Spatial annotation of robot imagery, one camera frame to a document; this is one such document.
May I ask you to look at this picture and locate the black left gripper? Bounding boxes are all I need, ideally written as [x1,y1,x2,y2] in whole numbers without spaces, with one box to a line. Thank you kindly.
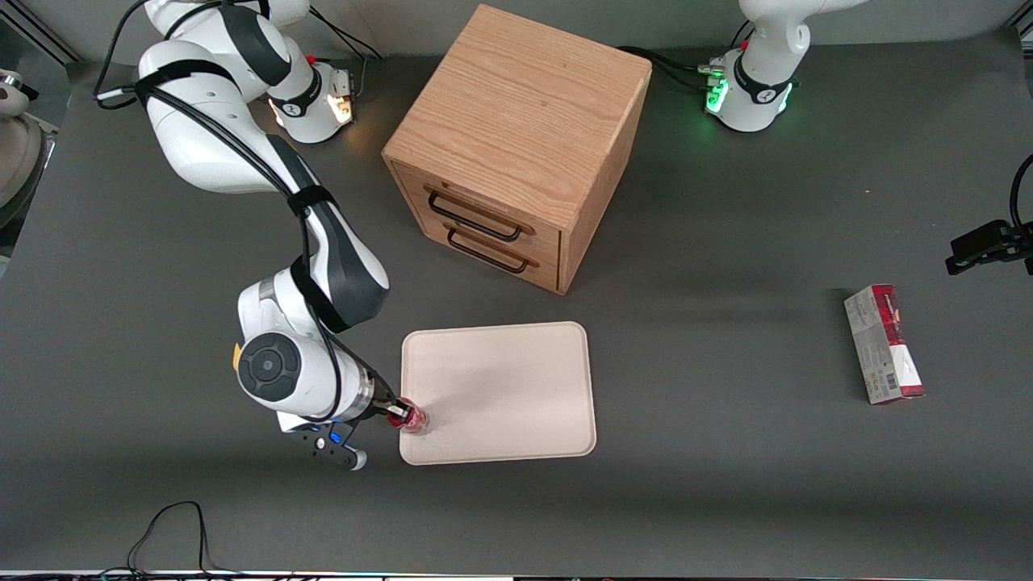
[945,219,1033,277]

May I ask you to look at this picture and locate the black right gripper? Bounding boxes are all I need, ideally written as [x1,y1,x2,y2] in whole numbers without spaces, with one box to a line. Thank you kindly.
[367,384,415,428]

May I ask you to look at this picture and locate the red coke bottle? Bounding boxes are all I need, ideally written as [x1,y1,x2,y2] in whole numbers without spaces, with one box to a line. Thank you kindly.
[387,399,432,437]

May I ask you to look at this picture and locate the beige plastic tray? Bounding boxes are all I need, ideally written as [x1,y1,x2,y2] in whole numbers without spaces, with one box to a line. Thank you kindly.
[399,321,598,467]

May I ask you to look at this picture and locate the red and grey carton box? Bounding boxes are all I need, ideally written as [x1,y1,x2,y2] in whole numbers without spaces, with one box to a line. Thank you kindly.
[843,283,926,406]

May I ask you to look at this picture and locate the wooden drawer front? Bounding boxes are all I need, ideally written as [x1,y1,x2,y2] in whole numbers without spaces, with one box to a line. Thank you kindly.
[406,203,562,293]
[394,161,563,263]

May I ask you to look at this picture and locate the oak wooden drawer cabinet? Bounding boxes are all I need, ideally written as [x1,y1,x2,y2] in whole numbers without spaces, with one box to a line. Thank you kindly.
[381,3,653,296]

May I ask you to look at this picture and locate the beige rounded object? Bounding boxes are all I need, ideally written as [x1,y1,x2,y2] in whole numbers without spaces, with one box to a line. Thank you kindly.
[0,69,56,231]

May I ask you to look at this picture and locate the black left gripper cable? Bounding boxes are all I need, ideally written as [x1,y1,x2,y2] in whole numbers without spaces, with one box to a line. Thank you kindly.
[1009,153,1033,235]

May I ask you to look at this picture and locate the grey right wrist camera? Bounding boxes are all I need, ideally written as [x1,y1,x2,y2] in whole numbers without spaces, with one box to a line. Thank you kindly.
[281,416,370,472]

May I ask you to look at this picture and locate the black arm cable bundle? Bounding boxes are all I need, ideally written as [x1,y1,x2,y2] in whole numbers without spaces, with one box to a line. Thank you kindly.
[93,0,404,424]

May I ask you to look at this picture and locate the black metal drawer handle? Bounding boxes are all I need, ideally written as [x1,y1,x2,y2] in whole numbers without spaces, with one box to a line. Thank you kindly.
[445,224,541,274]
[424,186,536,242]

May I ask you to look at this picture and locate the thin black looped cable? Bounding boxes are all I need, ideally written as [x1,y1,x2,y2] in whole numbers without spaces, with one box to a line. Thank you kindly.
[97,500,251,579]

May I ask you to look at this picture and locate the black right base cables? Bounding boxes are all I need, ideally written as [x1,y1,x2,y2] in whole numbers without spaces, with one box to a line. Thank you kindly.
[305,6,387,102]

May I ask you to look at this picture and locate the black base cables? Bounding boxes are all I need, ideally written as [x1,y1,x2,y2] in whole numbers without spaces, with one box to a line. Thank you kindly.
[305,6,387,102]
[617,44,727,91]

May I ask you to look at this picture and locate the black left base cables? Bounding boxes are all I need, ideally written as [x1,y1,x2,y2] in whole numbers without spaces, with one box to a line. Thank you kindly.
[617,44,727,91]

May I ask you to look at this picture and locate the aluminium frame rail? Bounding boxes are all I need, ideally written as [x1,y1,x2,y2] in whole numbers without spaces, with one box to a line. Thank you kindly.
[0,0,83,65]

